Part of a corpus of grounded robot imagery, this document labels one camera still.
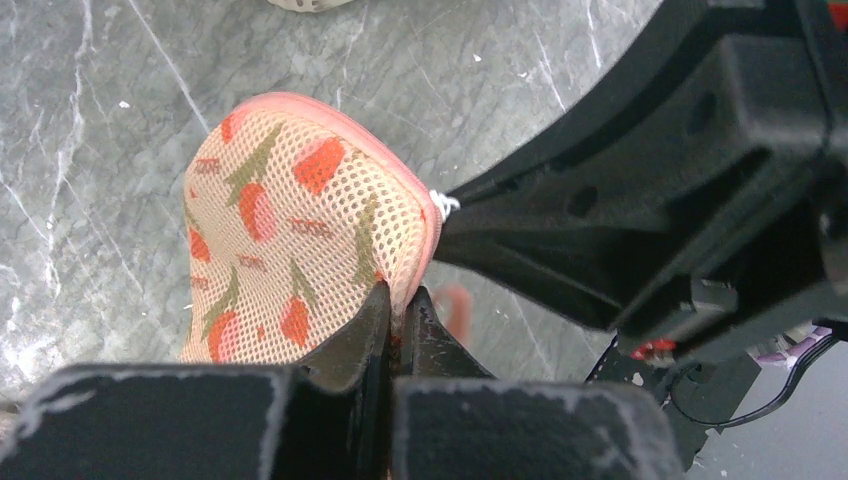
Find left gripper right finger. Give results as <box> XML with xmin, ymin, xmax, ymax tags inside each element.
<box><xmin>394</xmin><ymin>288</ymin><xmax>683</xmax><ymax>479</ymax></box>

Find cream laundry basket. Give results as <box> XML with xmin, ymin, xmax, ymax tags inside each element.
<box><xmin>268</xmin><ymin>0</ymin><xmax>352</xmax><ymax>13</ymax></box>

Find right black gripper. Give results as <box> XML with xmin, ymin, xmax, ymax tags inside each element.
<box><xmin>436</xmin><ymin>1</ymin><xmax>847</xmax><ymax>361</ymax></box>

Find floral mesh laundry bag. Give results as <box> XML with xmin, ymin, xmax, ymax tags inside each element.
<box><xmin>179</xmin><ymin>92</ymin><xmax>460</xmax><ymax>364</ymax></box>

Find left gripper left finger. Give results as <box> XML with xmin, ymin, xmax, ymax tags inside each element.
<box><xmin>1</xmin><ymin>283</ymin><xmax>391</xmax><ymax>479</ymax></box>

